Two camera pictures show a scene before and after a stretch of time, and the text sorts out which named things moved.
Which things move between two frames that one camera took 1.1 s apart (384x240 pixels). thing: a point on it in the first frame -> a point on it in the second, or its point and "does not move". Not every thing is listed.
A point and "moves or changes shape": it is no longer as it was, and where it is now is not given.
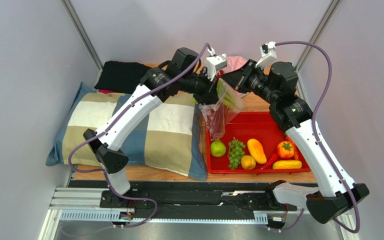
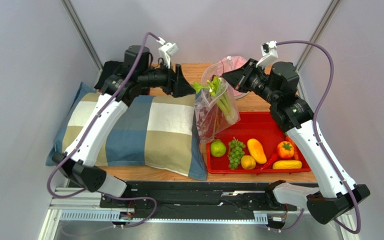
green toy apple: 218,148 does not move
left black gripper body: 203,87 -> 167,83
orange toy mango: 256,150 does not move
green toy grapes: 236,151 does not move
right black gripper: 245,77 does not move
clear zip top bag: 229,103 moves or changes shape
